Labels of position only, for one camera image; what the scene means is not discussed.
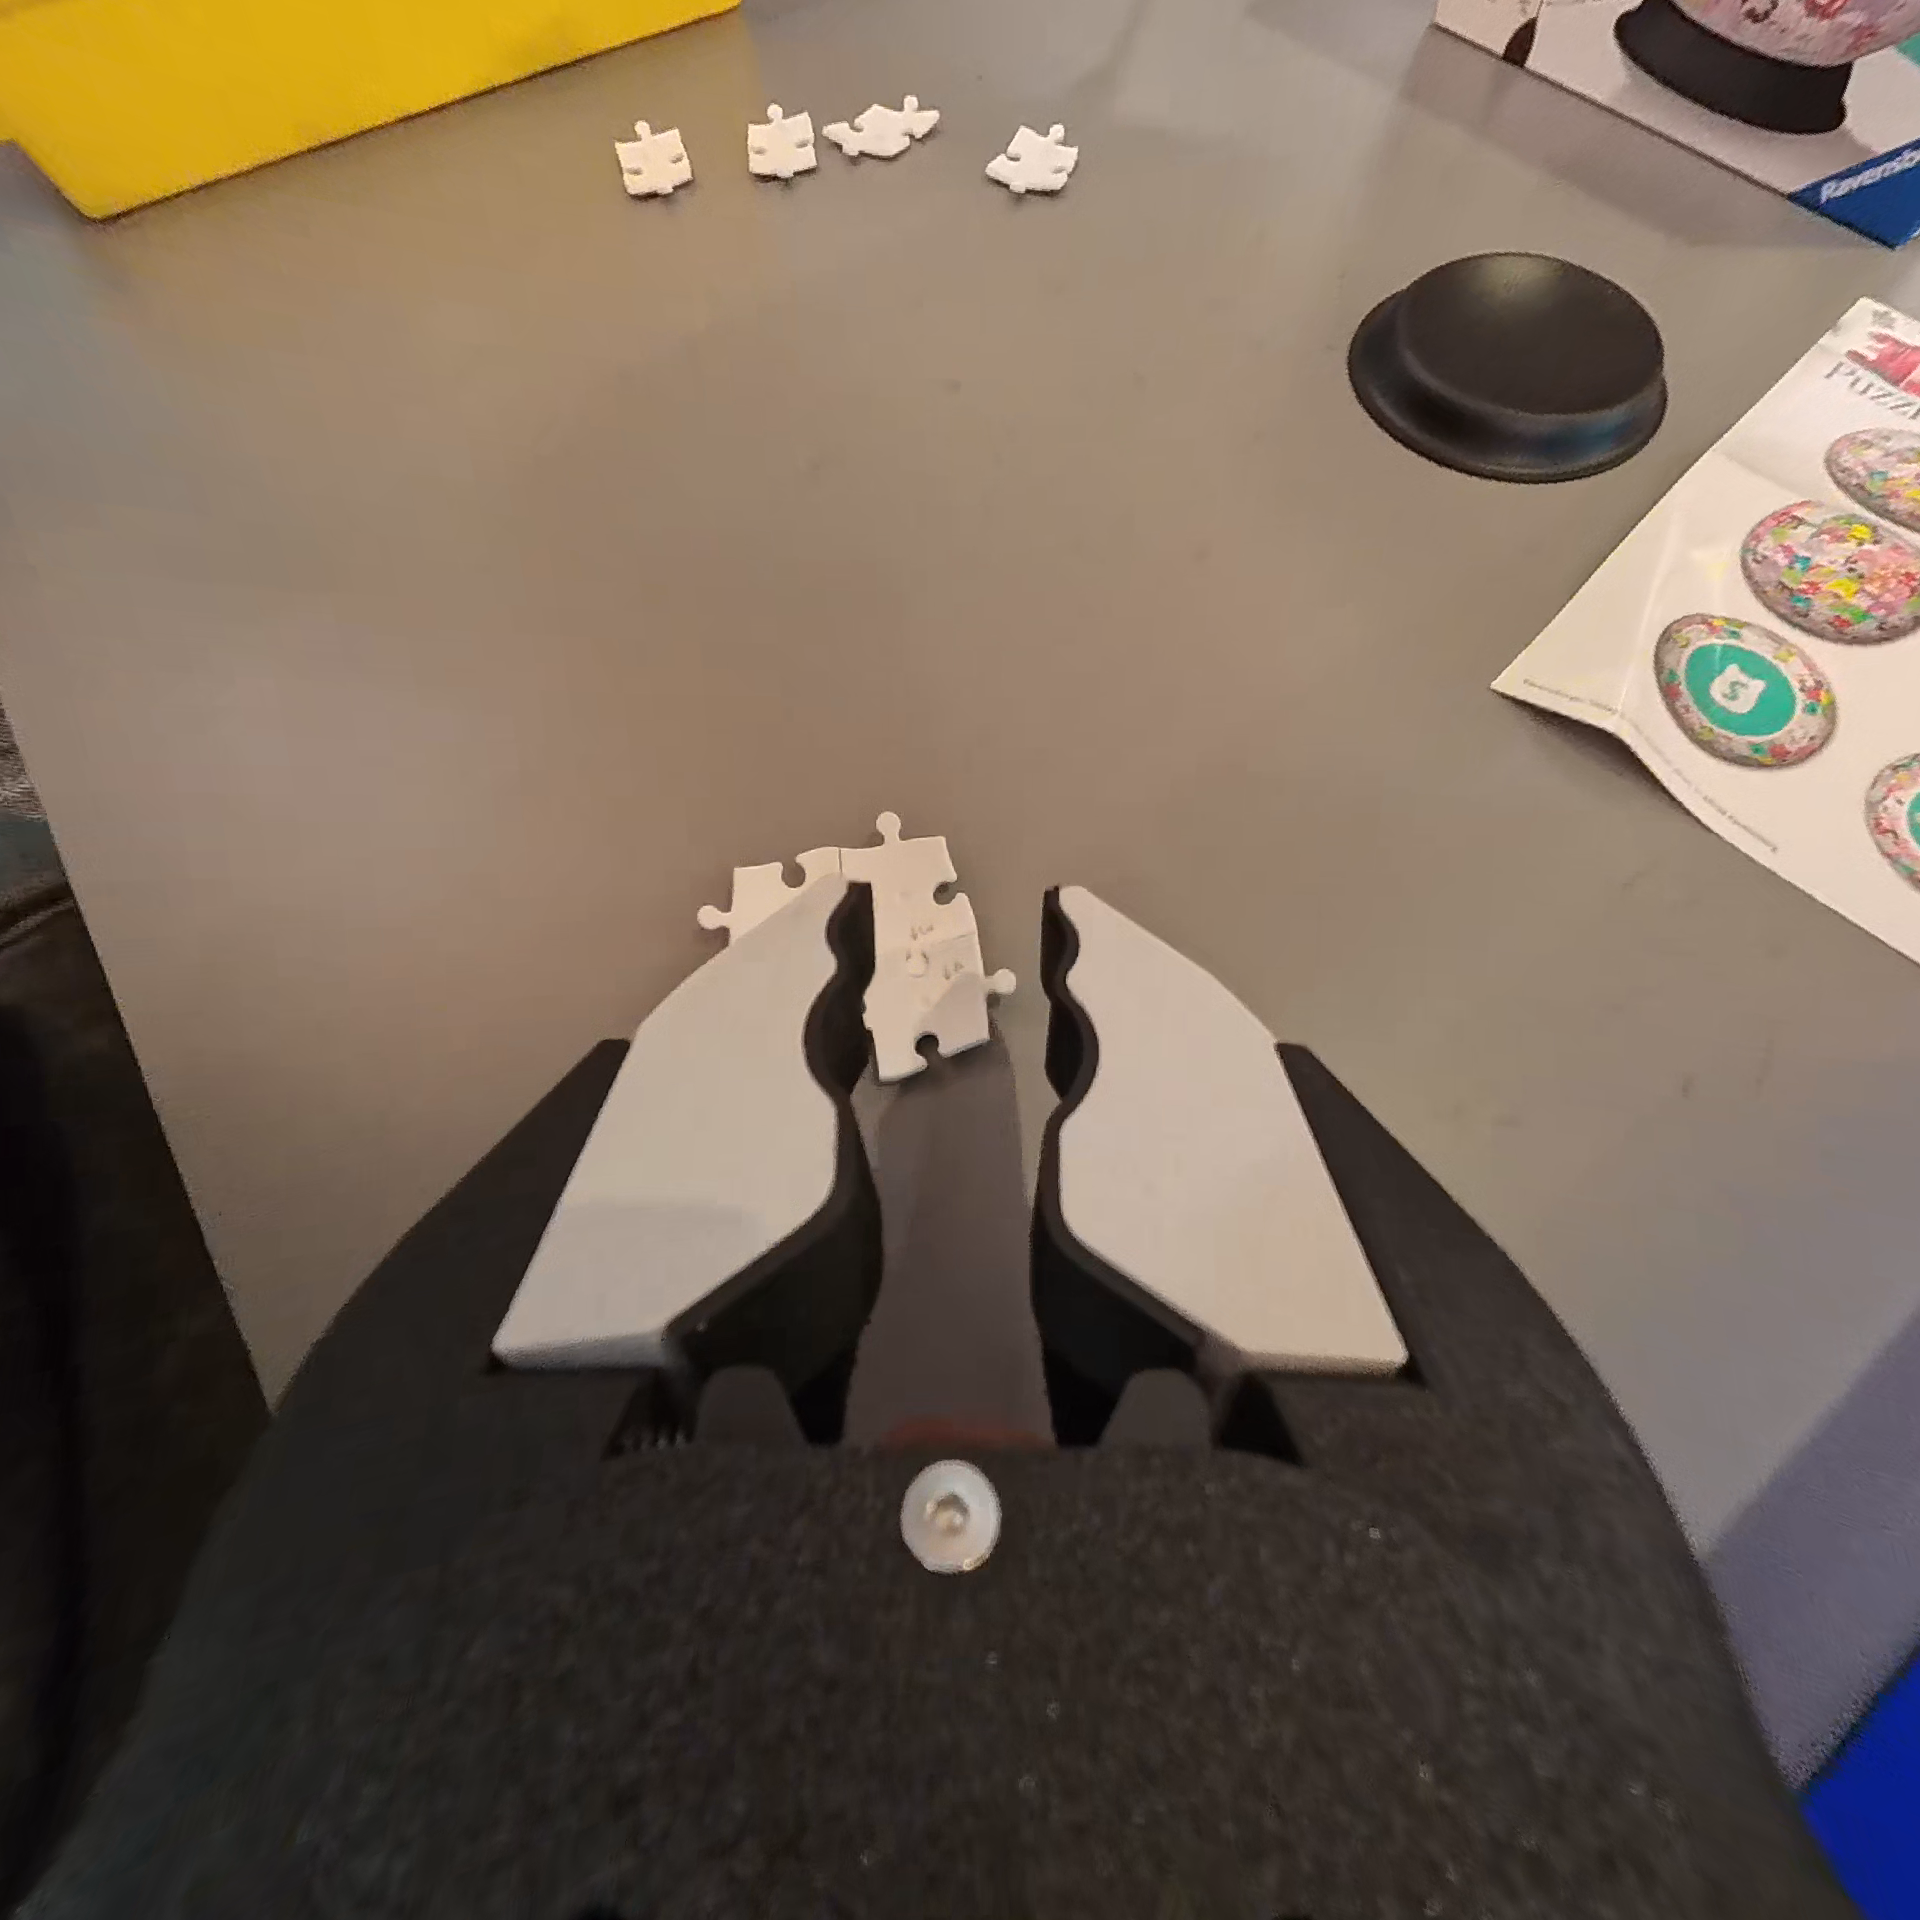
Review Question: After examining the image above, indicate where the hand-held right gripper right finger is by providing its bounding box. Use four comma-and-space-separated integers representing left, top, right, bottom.
1032, 885, 1409, 1448

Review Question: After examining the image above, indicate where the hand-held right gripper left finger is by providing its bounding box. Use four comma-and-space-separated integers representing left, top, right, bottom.
493, 881, 886, 1448

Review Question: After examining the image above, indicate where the white printed instruction leaflet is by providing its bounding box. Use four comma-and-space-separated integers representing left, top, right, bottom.
1494, 297, 1920, 964

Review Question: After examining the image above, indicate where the yellow plastic bin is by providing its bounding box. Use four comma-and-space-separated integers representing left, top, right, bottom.
0, 0, 749, 221

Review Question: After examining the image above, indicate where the colourful puzzle ball box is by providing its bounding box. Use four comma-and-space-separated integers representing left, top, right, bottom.
1432, 0, 1920, 248

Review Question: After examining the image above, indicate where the person's dark grey garment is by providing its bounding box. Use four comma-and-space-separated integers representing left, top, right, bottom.
0, 885, 273, 1920

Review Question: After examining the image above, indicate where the black round stand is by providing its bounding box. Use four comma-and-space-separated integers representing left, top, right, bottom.
1346, 250, 1672, 485

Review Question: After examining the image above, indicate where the blue object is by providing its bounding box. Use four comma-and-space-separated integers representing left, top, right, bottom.
1799, 1696, 1920, 1920

